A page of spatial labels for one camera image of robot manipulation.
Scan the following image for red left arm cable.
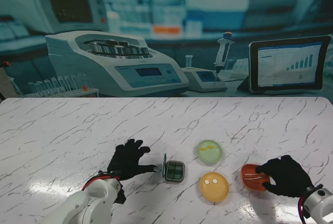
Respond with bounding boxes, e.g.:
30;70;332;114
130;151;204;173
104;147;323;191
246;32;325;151
81;173;116;191

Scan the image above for dark stand with red knob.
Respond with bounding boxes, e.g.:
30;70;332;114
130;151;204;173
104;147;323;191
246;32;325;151
0;61;17;99

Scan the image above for orange dish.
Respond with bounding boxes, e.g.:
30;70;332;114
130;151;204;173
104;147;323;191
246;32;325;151
240;163;271;192

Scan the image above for metal tweezers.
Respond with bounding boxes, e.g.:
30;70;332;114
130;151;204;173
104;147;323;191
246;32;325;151
244;173;268;181

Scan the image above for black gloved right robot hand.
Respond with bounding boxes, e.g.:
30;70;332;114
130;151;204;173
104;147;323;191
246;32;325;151
255;155;315;198

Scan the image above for printed laboratory backdrop poster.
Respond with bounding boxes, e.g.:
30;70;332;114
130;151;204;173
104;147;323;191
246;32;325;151
0;0;333;98

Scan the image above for yellow round dish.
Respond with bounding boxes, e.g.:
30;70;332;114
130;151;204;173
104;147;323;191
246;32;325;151
199;172;230;204

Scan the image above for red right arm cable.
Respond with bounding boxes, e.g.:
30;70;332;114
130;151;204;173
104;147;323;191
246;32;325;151
297;194;307;219

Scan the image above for green round dish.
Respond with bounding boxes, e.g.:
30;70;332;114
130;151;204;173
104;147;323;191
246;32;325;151
195;139;224;166

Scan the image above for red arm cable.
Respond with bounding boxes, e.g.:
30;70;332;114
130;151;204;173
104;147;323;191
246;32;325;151
297;194;307;219
81;173;116;191

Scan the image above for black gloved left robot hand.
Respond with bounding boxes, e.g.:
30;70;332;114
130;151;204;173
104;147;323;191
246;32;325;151
107;138;158;180

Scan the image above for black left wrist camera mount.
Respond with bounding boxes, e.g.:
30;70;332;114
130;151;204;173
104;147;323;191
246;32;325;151
113;182;127;205

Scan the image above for dark transparent pill box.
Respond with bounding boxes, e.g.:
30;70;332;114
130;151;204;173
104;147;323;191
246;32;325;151
162;152;186;183

